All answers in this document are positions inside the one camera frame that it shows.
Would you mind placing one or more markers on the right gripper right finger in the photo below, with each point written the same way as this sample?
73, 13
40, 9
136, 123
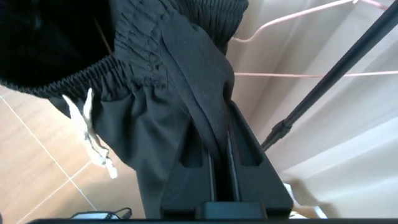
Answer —
261, 186

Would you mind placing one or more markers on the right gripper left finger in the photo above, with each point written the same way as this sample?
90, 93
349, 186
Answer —
183, 186

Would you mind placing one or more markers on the black shorts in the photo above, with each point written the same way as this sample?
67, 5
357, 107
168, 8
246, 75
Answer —
149, 118

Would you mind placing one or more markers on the beige curtain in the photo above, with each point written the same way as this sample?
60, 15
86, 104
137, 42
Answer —
342, 149

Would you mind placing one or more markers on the black clothes rack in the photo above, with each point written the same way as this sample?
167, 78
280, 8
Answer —
335, 71

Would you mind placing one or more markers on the pink clothes hanger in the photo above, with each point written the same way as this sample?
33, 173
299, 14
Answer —
280, 75

